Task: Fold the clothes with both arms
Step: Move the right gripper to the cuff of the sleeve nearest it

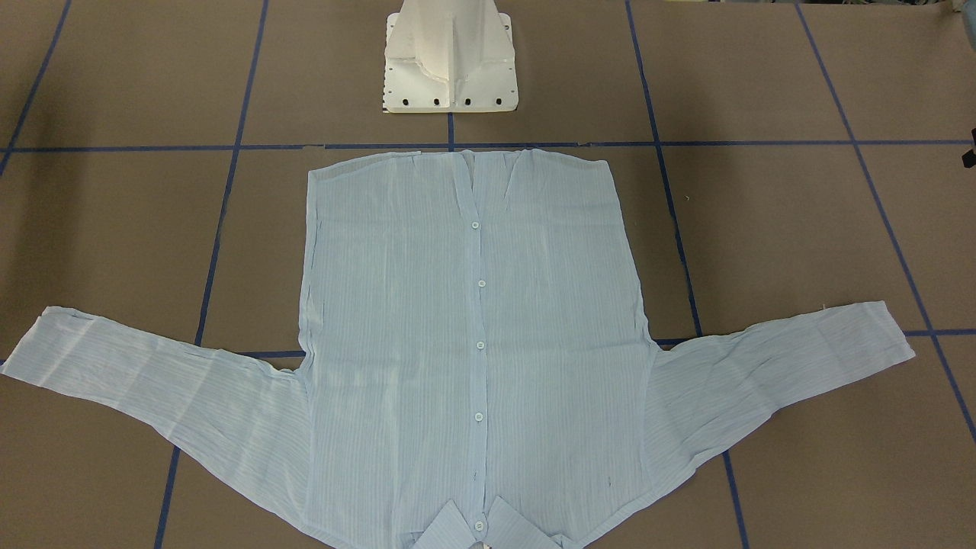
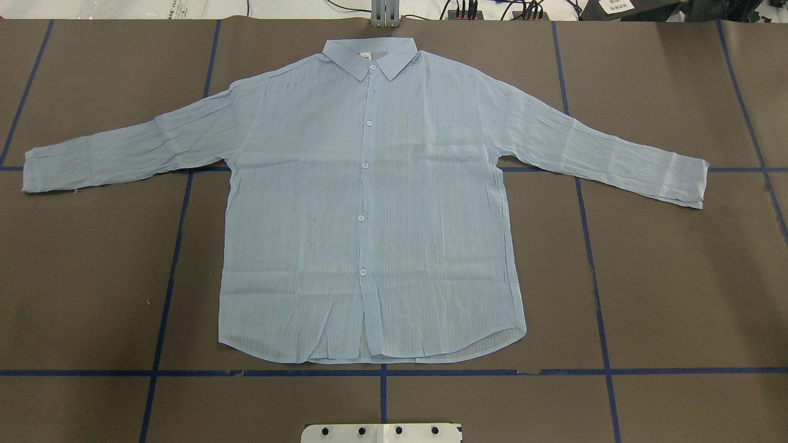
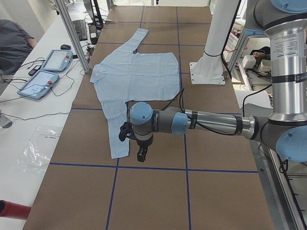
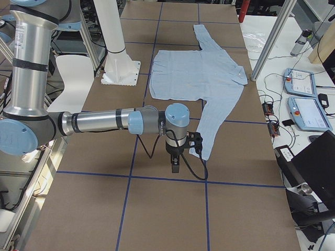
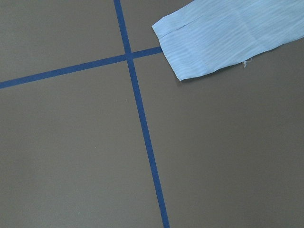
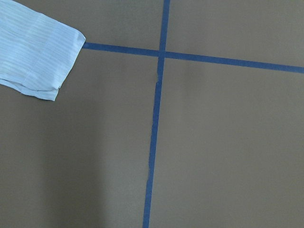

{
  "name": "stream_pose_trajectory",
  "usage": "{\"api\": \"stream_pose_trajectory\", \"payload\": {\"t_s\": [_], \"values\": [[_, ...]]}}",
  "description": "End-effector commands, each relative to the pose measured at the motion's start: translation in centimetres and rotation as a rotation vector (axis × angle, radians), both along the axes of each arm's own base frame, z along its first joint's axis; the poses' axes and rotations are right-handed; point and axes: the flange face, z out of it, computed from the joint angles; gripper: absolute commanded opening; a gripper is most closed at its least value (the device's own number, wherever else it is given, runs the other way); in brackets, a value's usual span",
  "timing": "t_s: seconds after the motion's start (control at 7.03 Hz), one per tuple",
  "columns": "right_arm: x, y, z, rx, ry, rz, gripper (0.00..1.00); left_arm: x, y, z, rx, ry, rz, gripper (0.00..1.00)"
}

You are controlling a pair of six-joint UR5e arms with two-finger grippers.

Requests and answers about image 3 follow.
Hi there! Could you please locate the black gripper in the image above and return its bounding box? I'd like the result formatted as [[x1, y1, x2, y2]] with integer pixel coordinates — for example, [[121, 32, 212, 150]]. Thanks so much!
[[134, 134, 154, 162]]

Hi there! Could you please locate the light blue button-up shirt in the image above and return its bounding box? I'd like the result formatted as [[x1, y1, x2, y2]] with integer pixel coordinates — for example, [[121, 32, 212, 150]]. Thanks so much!
[[90, 28, 180, 159]]

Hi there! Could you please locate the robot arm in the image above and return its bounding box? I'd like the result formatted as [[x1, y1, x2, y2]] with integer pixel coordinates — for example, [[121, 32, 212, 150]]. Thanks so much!
[[120, 0, 307, 162]]

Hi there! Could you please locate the clear plastic bag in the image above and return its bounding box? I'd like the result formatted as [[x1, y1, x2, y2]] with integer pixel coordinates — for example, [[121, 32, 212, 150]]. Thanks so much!
[[13, 126, 63, 174]]

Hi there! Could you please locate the upper blue teach pendant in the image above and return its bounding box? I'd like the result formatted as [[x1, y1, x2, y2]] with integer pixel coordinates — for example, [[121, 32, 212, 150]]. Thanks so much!
[[41, 49, 73, 72]]

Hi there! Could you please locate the blue teach pendant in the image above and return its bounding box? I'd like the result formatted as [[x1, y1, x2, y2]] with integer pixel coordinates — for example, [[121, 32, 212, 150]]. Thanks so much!
[[17, 70, 59, 100], [41, 49, 73, 72]]

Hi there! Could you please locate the lower blue teach pendant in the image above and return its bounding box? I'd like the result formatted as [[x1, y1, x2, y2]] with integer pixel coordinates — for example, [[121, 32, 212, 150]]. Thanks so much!
[[17, 70, 59, 100]]

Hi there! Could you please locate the black computer mouse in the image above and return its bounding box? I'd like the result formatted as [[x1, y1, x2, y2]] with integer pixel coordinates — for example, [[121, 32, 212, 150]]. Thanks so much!
[[60, 44, 71, 50]]

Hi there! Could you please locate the black power adapter with label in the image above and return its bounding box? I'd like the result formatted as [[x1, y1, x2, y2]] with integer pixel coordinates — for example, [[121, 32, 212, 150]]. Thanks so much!
[[89, 25, 98, 45]]

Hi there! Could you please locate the black mobile phone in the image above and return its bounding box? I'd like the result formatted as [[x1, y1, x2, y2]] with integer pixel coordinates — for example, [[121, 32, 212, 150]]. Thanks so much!
[[28, 65, 41, 76]]

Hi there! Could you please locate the white box on shelf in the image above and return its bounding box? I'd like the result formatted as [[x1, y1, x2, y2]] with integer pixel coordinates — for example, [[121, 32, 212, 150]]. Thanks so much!
[[242, 55, 256, 69]]

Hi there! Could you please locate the black keyboard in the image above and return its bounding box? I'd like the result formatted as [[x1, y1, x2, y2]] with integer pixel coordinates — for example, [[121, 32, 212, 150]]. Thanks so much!
[[72, 19, 88, 41]]

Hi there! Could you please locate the red cylinder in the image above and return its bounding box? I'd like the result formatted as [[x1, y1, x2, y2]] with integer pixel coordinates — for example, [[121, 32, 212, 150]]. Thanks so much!
[[0, 200, 31, 220]]

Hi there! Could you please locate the seated person in grey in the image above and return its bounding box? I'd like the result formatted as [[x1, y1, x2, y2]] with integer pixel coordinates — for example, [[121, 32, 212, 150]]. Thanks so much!
[[0, 20, 37, 75]]

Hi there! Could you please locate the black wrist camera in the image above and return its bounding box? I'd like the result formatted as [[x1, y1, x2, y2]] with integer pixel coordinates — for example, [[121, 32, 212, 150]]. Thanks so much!
[[118, 122, 133, 142]]

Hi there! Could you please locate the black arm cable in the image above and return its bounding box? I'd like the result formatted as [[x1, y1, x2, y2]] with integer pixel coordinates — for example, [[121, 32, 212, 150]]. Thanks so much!
[[162, 88, 231, 135]]

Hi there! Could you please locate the white pedestal column with base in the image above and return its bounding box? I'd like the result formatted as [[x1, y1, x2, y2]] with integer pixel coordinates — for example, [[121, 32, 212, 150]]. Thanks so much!
[[190, 0, 241, 85]]

